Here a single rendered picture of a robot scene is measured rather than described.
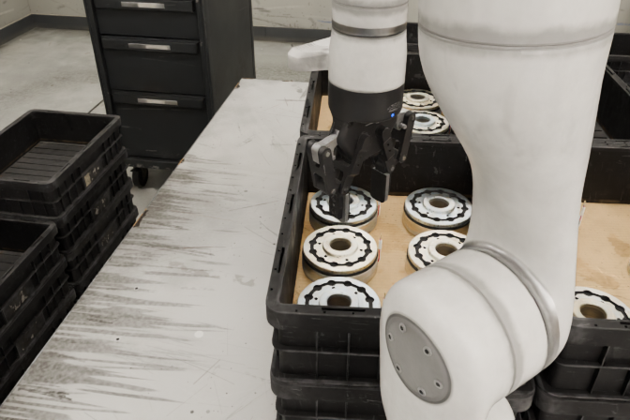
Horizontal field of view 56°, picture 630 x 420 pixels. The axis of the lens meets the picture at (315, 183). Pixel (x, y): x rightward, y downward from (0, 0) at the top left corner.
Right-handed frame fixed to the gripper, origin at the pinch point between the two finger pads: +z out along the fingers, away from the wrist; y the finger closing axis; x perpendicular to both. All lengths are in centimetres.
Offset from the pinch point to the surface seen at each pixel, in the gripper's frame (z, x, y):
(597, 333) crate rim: 7.8, -24.8, 9.2
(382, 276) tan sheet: 17.1, 2.4, 7.5
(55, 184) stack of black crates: 42, 98, -7
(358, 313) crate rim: 7.1, -7.7, -7.4
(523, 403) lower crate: 19.1, -21.1, 5.6
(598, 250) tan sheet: 17.1, -14.1, 35.0
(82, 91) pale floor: 100, 291, 67
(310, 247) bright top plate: 14.2, 10.5, 1.7
